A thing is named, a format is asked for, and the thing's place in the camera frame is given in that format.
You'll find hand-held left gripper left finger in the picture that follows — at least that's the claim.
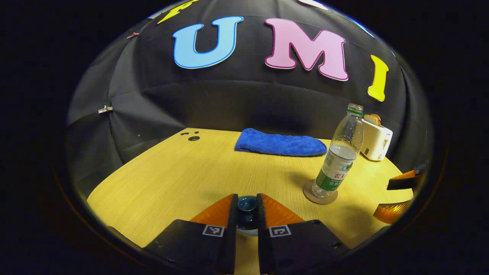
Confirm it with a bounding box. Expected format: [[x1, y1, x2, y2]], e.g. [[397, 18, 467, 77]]
[[143, 194, 239, 275]]

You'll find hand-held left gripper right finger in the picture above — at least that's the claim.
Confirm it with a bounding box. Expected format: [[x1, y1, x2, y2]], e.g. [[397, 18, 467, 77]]
[[256, 193, 350, 275]]

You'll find dark teal teacup lid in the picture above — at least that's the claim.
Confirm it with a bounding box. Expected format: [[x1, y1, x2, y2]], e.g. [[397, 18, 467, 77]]
[[236, 196, 258, 231]]

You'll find clear plastic water bottle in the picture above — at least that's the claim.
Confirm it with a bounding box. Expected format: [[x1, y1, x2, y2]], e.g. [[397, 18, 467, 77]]
[[311, 103, 364, 199]]

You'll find brown cork coaster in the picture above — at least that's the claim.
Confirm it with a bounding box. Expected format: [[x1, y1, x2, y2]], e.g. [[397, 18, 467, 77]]
[[303, 180, 338, 205]]

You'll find white toaster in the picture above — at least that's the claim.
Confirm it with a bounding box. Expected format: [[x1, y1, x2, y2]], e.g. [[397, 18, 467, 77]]
[[359, 118, 393, 161]]

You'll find blue towel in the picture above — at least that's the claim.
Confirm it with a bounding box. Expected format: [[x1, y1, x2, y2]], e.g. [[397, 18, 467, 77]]
[[235, 128, 328, 157]]

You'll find black backdrop cloth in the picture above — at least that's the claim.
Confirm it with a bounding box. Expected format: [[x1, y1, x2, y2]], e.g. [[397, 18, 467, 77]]
[[66, 0, 434, 191]]

